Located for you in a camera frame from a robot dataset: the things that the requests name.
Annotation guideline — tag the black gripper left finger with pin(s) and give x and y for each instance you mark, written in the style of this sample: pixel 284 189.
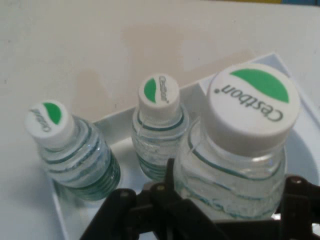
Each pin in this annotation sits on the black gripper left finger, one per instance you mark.
pixel 150 212

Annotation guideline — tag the white cardboard box blue print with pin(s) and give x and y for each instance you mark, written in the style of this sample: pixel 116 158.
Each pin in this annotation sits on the white cardboard box blue print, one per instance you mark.
pixel 307 140

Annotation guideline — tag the clear water bottle green label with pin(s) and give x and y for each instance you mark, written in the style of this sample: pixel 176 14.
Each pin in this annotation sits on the clear water bottle green label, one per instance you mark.
pixel 50 120
pixel 250 112
pixel 157 100

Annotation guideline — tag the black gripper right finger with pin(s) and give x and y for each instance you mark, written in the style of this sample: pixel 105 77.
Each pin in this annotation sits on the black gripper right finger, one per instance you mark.
pixel 302 207

